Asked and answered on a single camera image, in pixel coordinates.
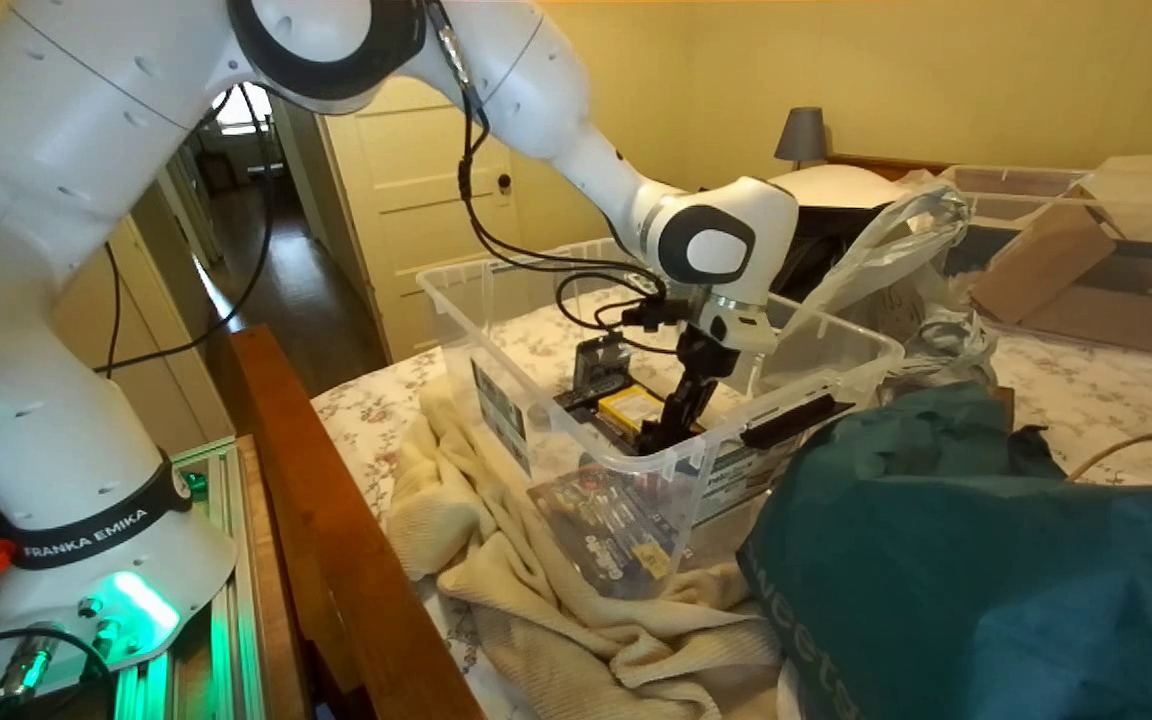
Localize black clip on bin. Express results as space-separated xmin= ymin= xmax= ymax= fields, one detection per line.
xmin=741 ymin=395 xmax=852 ymax=446

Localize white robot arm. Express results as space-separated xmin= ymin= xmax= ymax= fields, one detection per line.
xmin=0 ymin=0 xmax=796 ymax=699

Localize grey table lamp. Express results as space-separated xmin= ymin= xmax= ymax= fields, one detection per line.
xmin=775 ymin=104 xmax=829 ymax=167

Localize black remote control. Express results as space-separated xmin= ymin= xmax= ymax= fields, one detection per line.
xmin=560 ymin=330 xmax=632 ymax=408

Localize cardboard box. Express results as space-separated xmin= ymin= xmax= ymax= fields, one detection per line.
xmin=973 ymin=202 xmax=1152 ymax=356

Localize yellow box in bin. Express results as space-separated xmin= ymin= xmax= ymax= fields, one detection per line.
xmin=596 ymin=384 xmax=663 ymax=441

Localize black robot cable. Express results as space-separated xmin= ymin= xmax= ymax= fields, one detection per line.
xmin=91 ymin=23 xmax=687 ymax=374

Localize black bag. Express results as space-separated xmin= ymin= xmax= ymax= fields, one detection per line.
xmin=775 ymin=207 xmax=874 ymax=301

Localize cream blanket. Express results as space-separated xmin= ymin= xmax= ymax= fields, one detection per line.
xmin=381 ymin=378 xmax=800 ymax=720

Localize clear plastic storage bin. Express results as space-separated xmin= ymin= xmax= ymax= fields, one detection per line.
xmin=422 ymin=258 xmax=899 ymax=600

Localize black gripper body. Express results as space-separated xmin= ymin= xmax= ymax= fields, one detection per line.
xmin=676 ymin=301 xmax=782 ymax=395

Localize wooden bed footboard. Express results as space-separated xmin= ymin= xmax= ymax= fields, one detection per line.
xmin=221 ymin=326 xmax=483 ymax=720

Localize teal fabric bag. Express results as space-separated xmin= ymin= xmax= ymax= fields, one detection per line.
xmin=741 ymin=388 xmax=1152 ymax=720

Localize white panel door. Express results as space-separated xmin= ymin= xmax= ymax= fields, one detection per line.
xmin=326 ymin=76 xmax=603 ymax=356

